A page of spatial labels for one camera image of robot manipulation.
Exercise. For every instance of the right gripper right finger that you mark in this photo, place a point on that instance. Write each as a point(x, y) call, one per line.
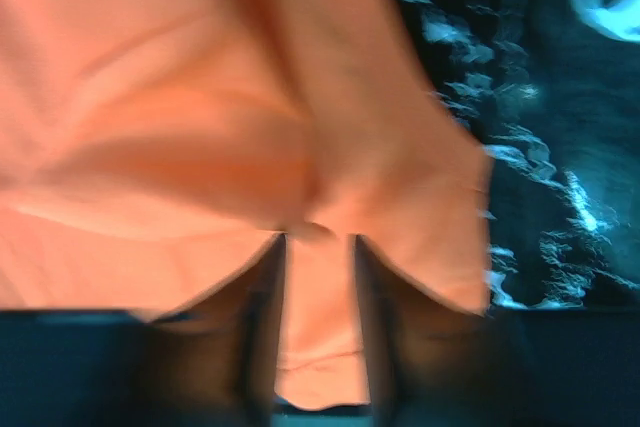
point(428, 365)

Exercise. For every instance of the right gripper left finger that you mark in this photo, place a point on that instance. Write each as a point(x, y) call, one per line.
point(217, 366)

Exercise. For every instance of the orange t-shirt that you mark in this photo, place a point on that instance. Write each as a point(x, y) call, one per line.
point(151, 148)

